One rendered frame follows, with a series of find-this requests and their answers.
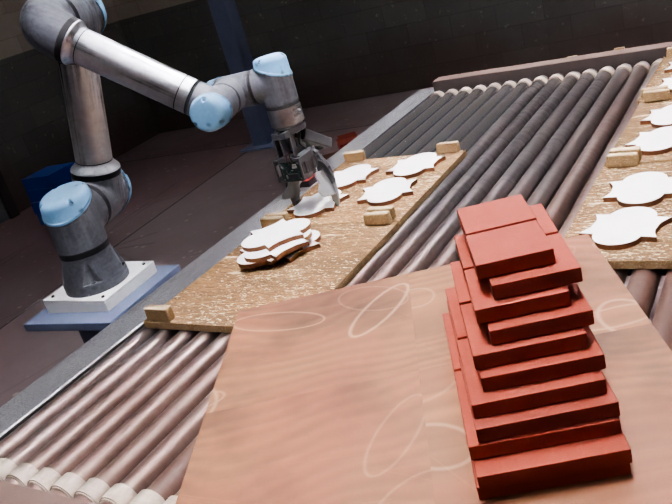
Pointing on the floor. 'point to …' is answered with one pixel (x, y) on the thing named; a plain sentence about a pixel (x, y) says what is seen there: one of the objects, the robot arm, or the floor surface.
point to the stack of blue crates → (44, 180)
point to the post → (223, 10)
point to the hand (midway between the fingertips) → (318, 203)
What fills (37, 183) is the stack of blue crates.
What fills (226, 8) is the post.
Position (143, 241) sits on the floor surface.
